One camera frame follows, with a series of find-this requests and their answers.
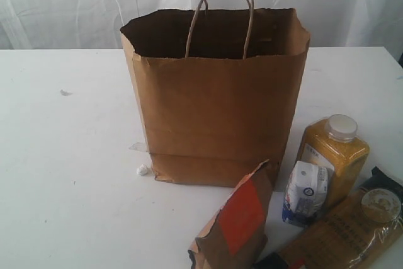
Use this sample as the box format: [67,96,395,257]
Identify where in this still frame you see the spaghetti packet gold seal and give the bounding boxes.
[253,166,403,269]

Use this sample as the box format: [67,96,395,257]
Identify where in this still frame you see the clear tape scrap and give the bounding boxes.
[129,142,148,152]

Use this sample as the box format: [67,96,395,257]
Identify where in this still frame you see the brown pouch orange label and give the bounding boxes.
[188,160,273,268]

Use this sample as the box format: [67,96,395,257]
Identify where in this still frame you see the white paper crumb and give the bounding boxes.
[136,164,149,176]

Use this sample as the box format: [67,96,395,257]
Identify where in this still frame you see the yellow grain bottle white cap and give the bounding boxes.
[296,114,370,209]

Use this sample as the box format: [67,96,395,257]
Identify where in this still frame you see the brown paper shopping bag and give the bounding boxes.
[120,0,310,187]

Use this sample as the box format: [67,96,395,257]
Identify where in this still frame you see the small white blue carton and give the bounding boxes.
[282,161,328,227]

